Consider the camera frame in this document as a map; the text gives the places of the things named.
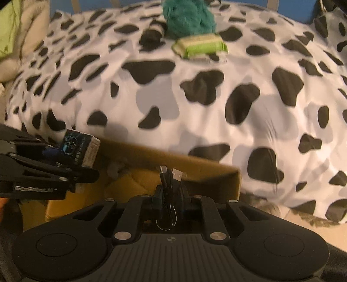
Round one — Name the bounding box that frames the black cable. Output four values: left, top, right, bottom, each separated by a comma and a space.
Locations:
155, 165, 186, 231

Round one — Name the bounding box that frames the blue striped headboard cushion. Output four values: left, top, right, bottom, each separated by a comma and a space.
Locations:
62, 0, 322, 25

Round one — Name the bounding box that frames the green wet wipes pack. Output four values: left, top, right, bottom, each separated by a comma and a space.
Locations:
171, 33, 229, 59

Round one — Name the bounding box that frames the teal mesh bath loofah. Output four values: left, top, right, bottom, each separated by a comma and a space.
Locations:
162, 0, 217, 39

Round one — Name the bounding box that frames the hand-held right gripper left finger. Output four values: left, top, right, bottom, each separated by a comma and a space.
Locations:
71, 186, 164, 240

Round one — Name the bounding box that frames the light green pillow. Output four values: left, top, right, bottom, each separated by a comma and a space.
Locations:
0, 0, 23, 59

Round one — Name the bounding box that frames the beige quilted pillow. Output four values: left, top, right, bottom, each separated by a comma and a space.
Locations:
0, 0, 51, 82

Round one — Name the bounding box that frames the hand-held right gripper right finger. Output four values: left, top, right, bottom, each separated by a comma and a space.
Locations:
181, 187, 272, 241

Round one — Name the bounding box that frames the cow print blanket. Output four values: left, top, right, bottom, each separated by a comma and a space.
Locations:
4, 3, 347, 226

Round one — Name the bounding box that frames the brown cardboard box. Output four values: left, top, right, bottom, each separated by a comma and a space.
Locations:
45, 137, 242, 226

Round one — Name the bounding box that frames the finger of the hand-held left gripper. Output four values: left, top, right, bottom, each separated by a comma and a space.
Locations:
0, 125, 65, 161
0, 153, 100, 192

